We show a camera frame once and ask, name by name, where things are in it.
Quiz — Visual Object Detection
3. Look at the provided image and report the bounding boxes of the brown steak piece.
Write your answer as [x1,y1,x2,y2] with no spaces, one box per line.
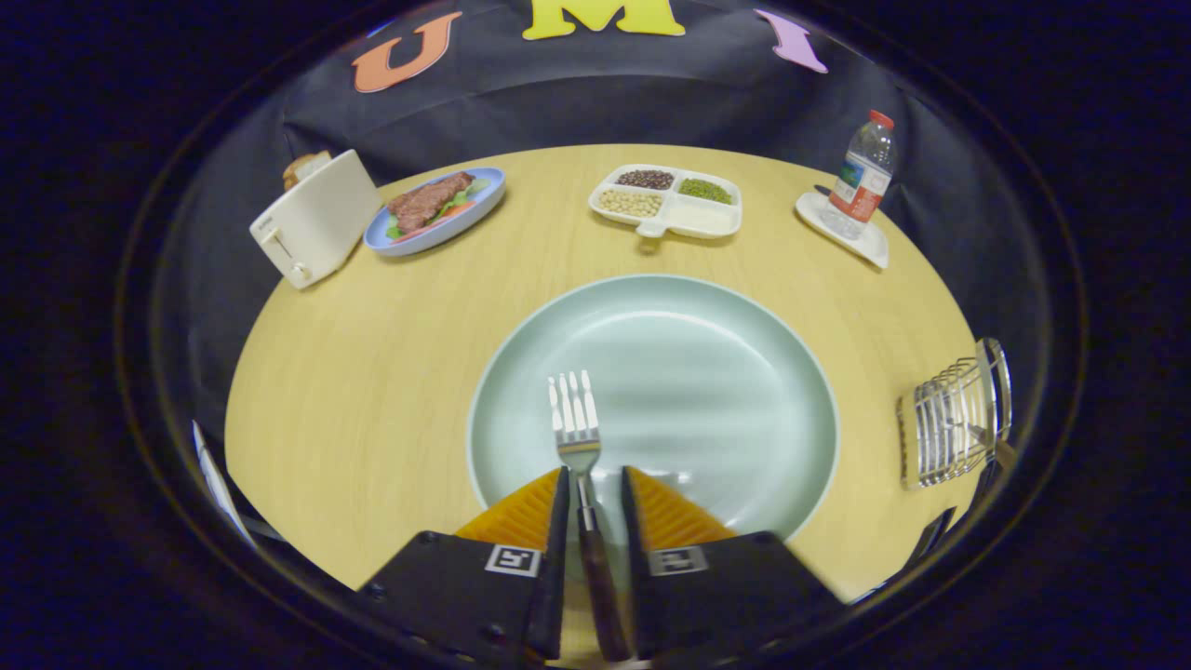
[386,171,475,235]

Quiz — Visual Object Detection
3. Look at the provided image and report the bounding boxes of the pale green plate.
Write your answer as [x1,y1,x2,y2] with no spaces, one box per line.
[466,274,840,545]

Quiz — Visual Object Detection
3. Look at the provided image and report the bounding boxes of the white divided tray with beans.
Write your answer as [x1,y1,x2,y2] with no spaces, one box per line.
[588,165,743,240]

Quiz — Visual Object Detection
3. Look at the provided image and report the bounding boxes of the metal wire rack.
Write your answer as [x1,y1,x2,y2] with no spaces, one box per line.
[896,337,1013,491]

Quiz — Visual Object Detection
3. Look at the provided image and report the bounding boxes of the toasted bread slice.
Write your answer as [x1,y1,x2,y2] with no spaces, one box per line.
[283,151,332,192]

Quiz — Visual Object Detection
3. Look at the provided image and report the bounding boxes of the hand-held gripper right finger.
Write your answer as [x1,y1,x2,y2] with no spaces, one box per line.
[621,465,848,666]

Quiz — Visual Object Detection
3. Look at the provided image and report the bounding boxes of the fork with wooden handle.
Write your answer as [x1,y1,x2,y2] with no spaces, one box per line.
[547,369,634,663]

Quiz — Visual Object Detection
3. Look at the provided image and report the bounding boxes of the blue plate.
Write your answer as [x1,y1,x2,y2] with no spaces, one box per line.
[363,167,507,258]

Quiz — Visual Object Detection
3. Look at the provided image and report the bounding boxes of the white toaster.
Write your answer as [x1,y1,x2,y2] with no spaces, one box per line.
[248,149,382,290]

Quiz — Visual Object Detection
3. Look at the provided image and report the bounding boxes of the black block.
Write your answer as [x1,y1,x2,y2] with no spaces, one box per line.
[907,507,957,569]

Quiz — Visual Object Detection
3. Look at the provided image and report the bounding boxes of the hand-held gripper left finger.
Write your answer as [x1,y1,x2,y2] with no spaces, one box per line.
[358,465,570,663]

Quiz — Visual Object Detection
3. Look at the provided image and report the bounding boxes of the clear plastic water bottle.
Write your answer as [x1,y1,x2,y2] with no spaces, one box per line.
[821,110,896,241]

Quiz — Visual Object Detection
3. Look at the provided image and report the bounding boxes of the black backdrop cloth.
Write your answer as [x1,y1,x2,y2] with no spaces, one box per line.
[186,0,1052,448]

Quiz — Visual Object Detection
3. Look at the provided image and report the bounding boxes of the white square coaster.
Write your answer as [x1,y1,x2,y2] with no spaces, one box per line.
[795,186,890,271]

